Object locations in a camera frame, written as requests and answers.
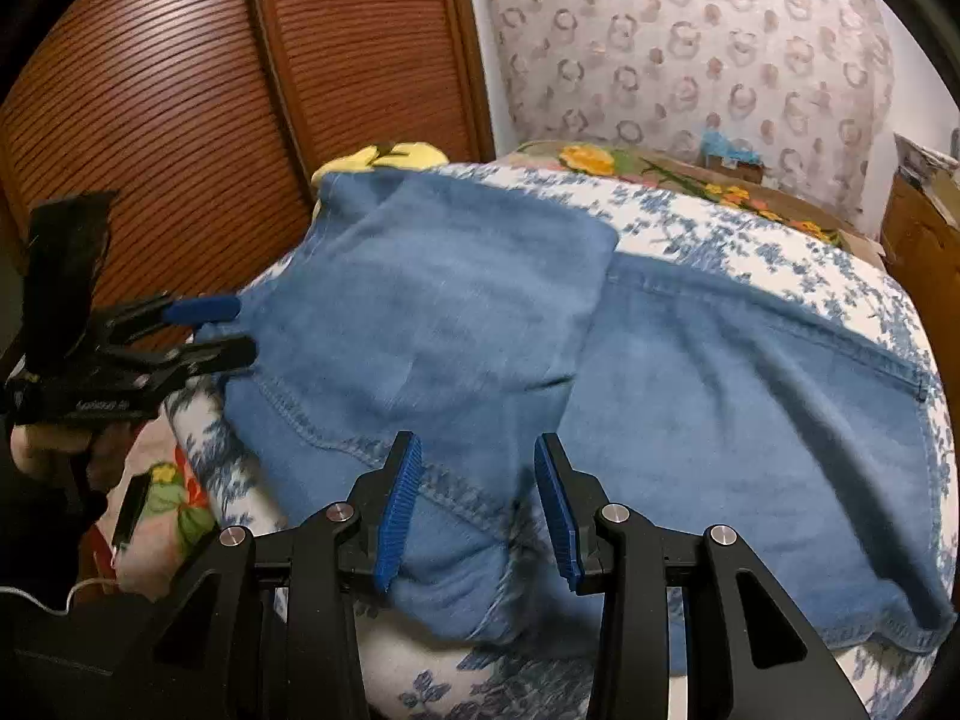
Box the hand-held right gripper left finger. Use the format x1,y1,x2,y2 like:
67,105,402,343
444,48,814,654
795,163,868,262
112,431,425,720

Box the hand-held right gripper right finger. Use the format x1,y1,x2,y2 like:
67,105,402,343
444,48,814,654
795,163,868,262
532,433,871,720

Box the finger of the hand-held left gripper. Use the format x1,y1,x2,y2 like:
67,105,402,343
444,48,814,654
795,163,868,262
137,336,260,392
97,294,242,343

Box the blue denim pants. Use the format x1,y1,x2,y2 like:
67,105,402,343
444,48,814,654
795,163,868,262
199,169,957,661

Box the person's left hand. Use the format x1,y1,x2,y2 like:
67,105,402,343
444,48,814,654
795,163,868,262
11,420,147,492

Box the black flat device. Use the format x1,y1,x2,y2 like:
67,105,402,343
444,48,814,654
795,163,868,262
111,472,155,568

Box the brown louvred wooden wardrobe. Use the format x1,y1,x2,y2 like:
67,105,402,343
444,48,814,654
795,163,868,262
0,0,496,361

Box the yellow plush toy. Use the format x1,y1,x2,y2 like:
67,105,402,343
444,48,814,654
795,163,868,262
311,139,449,194

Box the white blue floral bed sheet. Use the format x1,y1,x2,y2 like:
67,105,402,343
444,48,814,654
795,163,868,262
161,160,960,720

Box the cardboard box with blue cloth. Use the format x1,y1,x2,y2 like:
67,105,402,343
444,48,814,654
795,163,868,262
701,131,767,185

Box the wooden sideboard cabinet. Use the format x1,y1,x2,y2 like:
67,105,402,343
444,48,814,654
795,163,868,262
881,172,960,293

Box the white cable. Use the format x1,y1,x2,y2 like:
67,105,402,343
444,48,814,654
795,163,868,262
0,574,121,616

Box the ring patterned sheer curtain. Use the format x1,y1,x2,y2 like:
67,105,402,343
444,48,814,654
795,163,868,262
480,0,898,241

